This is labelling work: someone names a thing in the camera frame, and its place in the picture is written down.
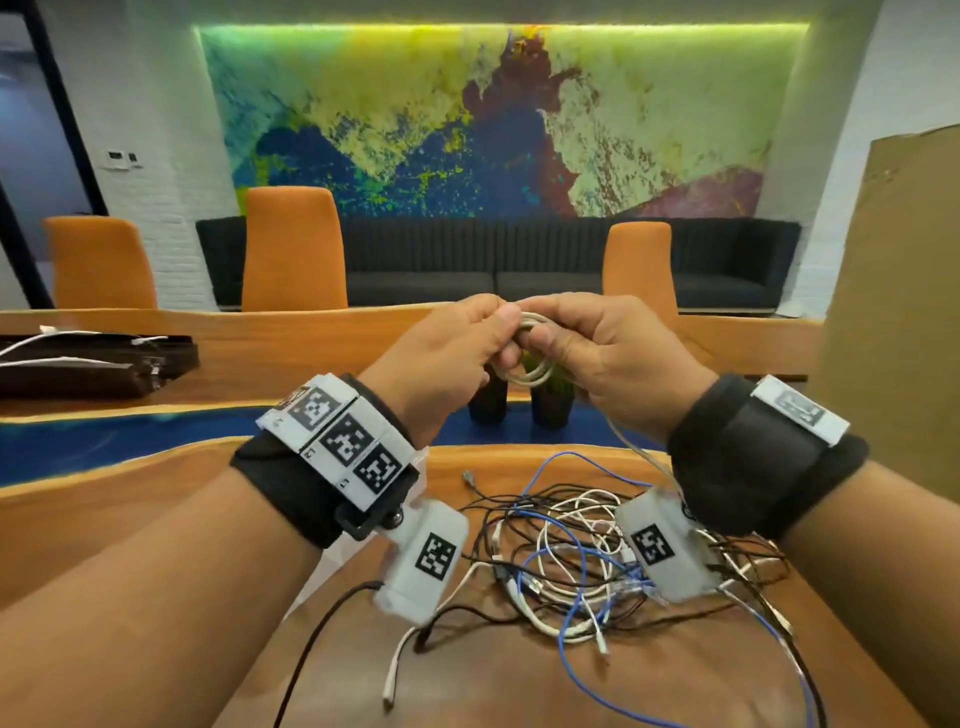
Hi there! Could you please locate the black cylinder pot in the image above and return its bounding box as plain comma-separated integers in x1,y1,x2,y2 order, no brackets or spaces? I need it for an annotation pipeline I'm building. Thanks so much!
468,367,510,426

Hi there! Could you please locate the person's right forearm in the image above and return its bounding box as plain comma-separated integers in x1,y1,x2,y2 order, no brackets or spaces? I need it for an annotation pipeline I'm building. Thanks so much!
779,458,960,728

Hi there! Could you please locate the dark brown leather case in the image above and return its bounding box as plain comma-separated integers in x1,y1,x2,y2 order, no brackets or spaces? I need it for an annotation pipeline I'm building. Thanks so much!
0,332,202,400

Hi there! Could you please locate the brown cardboard sheet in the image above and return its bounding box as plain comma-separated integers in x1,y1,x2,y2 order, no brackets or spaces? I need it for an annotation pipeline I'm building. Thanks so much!
813,123,960,504

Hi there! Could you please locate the black door frame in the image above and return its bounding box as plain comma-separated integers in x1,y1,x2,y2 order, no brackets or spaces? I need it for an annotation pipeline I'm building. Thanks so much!
0,0,110,310

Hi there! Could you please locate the black sofa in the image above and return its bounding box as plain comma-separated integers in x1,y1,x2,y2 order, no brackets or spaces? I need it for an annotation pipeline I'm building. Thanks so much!
196,215,802,313

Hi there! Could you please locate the pile of cables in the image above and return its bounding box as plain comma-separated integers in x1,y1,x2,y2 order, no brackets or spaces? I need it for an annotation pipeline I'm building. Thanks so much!
273,449,830,728

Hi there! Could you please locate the tall orange chair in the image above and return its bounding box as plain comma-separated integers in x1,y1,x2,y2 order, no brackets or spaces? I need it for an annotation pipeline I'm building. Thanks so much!
241,185,350,313

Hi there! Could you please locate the white cable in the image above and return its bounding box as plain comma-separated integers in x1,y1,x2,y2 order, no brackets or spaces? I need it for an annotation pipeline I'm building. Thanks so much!
483,311,680,496

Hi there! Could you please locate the black left wristband with markers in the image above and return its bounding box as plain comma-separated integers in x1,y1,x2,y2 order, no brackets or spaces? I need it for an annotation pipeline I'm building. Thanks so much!
230,372,421,550

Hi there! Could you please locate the black right wristband with marker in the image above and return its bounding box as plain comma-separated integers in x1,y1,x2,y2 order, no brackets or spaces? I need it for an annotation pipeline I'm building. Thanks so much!
667,372,871,540

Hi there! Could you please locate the colourful abstract wall painting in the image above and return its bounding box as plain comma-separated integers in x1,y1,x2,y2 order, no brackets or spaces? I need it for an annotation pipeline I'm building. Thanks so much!
196,23,811,220

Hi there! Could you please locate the green potted plant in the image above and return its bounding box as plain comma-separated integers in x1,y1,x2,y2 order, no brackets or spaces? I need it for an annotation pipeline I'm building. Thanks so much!
521,352,577,430

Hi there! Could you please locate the person's left forearm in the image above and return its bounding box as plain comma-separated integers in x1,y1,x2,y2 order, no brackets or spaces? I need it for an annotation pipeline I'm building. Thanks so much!
0,468,325,728

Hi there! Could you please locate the person's right hand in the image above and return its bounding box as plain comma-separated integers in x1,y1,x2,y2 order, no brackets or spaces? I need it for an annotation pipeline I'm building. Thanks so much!
513,292,721,448

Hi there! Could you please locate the person's left hand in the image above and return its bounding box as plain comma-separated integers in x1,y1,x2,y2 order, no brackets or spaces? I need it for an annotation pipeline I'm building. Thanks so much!
358,293,526,450

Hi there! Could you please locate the clear plastic organizer box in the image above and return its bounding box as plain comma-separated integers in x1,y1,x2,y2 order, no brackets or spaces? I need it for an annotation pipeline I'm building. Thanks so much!
288,447,430,613

